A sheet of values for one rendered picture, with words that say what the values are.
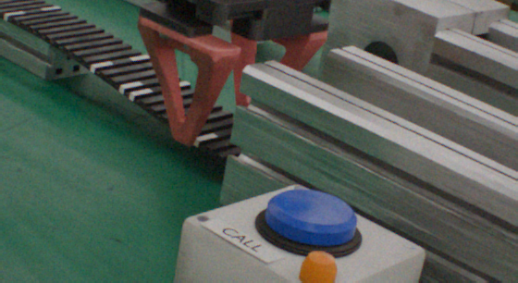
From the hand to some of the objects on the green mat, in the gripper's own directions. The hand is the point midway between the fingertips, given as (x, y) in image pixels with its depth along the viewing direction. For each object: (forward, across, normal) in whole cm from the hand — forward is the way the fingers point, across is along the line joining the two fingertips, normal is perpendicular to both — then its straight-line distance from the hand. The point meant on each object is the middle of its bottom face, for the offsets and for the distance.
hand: (217, 121), depth 73 cm
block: (+2, -18, +1) cm, 18 cm away
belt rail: (+2, 0, -62) cm, 63 cm away
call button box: (+2, +12, +17) cm, 22 cm away
